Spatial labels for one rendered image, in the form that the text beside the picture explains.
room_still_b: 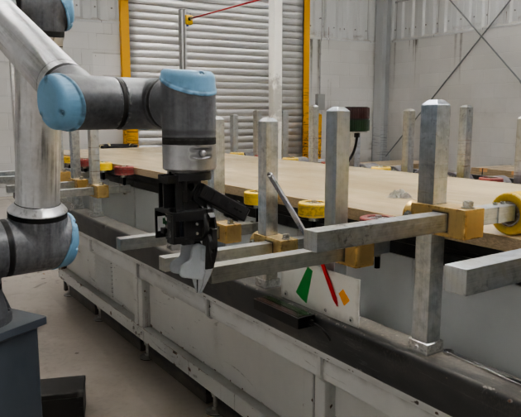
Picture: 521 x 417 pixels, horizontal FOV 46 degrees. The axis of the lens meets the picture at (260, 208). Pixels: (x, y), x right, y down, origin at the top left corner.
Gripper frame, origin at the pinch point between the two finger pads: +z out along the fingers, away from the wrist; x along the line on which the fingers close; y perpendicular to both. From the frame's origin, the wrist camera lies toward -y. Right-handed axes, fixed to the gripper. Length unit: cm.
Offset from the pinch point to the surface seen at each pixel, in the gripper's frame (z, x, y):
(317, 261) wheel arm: -1.2, 1.5, -24.8
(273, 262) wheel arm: -2.3, 1.5, -14.1
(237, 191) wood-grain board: -6, -67, -49
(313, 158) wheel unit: -8, -144, -142
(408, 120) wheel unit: -27, -83, -141
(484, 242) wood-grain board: -6, 21, -49
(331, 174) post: -17.2, -3.7, -32.3
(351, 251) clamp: -2.6, 3.8, -31.6
